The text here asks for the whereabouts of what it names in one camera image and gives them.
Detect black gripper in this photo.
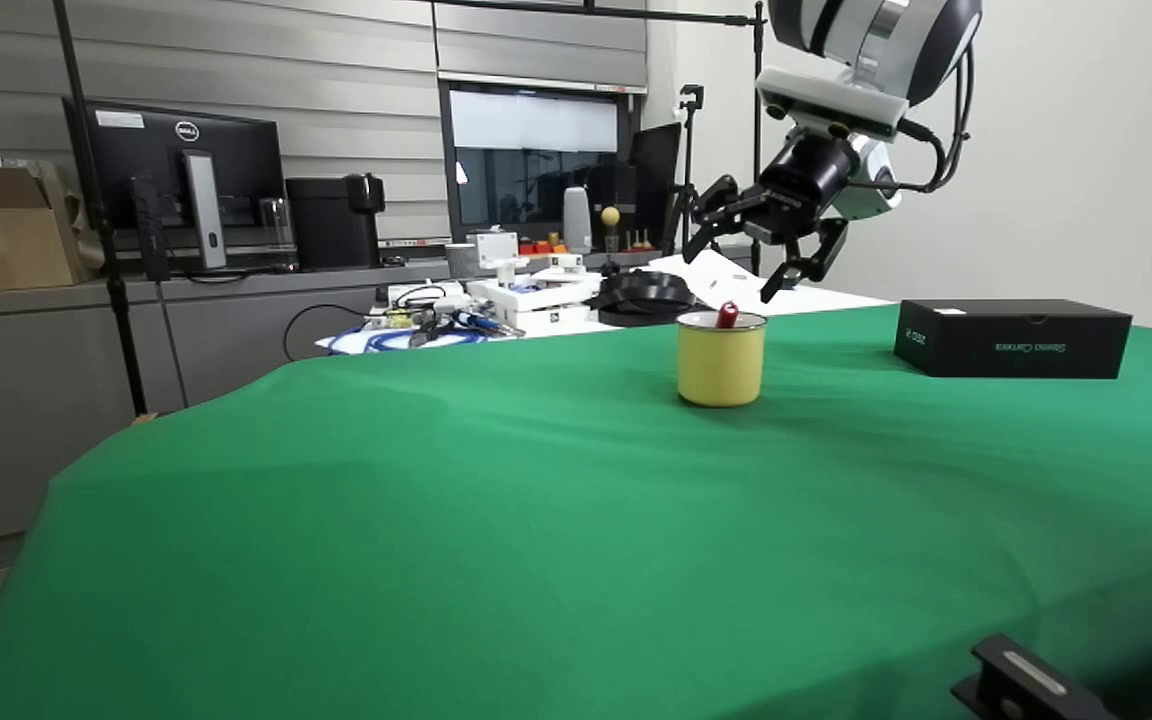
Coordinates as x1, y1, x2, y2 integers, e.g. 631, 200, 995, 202
678, 126, 866, 307

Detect small white box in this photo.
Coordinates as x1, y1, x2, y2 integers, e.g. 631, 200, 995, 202
472, 225, 523, 270

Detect black cardboard box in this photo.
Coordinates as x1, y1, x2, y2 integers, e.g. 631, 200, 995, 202
890, 297, 1136, 384

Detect brown cardboard box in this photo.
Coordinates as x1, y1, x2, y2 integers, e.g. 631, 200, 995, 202
0, 160, 86, 301

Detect white paper sheets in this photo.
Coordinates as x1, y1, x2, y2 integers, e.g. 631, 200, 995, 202
674, 249, 897, 325

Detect yellow enamel mug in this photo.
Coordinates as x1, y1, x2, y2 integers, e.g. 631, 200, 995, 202
670, 307, 770, 413

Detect white grey speaker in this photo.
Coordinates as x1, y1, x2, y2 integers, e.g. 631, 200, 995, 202
558, 184, 596, 258

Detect large dark screen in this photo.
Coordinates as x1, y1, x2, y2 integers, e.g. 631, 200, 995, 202
439, 79, 634, 252

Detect white electronics pile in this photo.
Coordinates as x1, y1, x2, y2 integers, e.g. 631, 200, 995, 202
311, 255, 606, 364

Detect green tablecloth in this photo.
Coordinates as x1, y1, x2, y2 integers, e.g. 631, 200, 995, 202
0, 301, 1152, 720

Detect black desktop computer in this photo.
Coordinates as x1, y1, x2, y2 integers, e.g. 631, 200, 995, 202
284, 166, 389, 276

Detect black table clamp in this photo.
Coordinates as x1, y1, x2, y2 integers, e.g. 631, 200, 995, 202
948, 632, 1121, 720

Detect black computer monitor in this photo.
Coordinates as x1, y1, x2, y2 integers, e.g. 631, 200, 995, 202
58, 94, 290, 280

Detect black stand pole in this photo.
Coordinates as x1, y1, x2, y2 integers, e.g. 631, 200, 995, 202
47, 0, 156, 420

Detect grey counter cabinets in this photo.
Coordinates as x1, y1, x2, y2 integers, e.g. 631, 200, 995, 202
0, 255, 464, 555

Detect black frame pole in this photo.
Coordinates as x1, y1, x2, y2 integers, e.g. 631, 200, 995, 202
432, 0, 770, 280

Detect black camera tripod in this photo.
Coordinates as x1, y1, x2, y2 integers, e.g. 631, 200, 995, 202
658, 79, 728, 258

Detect coiled black cable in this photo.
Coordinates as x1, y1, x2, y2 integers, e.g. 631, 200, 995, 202
593, 258, 707, 330

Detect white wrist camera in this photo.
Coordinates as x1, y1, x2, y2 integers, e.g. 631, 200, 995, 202
752, 69, 911, 225

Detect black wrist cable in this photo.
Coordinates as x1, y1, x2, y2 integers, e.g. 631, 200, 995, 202
897, 35, 983, 200

